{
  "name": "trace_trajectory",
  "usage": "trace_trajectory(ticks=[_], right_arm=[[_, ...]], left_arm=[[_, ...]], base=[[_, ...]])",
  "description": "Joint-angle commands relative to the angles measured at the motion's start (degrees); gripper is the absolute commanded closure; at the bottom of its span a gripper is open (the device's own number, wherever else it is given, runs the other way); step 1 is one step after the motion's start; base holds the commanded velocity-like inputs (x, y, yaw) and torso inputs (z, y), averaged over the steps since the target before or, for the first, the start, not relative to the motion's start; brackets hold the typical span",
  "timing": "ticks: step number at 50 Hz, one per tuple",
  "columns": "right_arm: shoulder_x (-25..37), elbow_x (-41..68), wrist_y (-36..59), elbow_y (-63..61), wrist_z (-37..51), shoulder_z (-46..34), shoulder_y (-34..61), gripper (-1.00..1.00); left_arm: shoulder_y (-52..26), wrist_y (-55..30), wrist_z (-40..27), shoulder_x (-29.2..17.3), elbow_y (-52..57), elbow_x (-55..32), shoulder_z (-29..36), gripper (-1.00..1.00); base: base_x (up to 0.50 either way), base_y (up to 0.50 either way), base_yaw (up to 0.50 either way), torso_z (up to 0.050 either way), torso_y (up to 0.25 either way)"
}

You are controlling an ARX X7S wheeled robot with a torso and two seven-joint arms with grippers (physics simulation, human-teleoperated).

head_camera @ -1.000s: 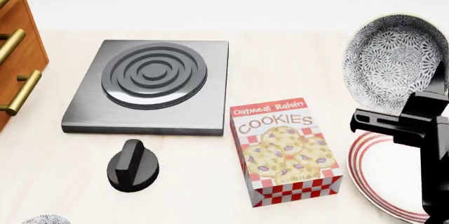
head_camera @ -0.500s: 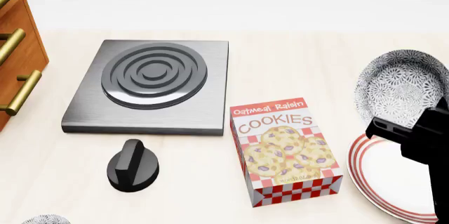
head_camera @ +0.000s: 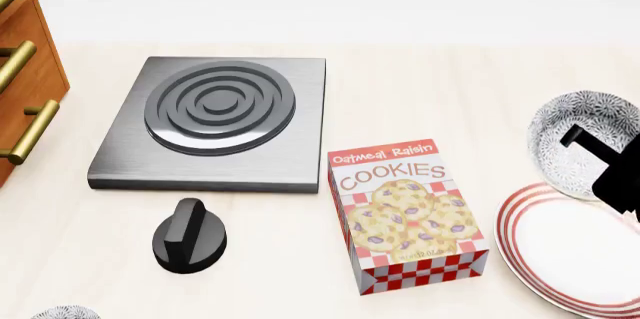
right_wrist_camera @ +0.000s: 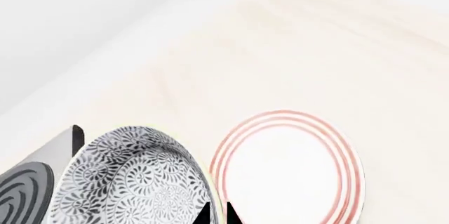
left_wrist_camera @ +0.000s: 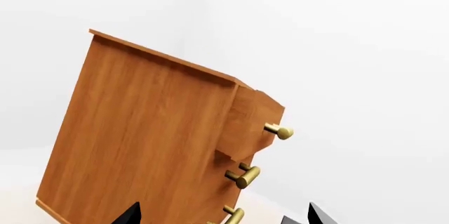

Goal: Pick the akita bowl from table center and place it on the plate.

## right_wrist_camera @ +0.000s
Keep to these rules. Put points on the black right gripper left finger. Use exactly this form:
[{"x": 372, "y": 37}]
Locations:
[{"x": 203, "y": 216}]

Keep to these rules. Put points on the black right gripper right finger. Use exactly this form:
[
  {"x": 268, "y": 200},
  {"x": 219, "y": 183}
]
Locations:
[{"x": 233, "y": 216}]

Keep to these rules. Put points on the white plate with red rings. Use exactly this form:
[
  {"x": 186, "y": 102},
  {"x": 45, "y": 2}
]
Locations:
[{"x": 287, "y": 171}]

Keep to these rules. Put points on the black floral patterned bowl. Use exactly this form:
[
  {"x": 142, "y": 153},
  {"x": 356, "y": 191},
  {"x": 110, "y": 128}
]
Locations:
[{"x": 137, "y": 176}]

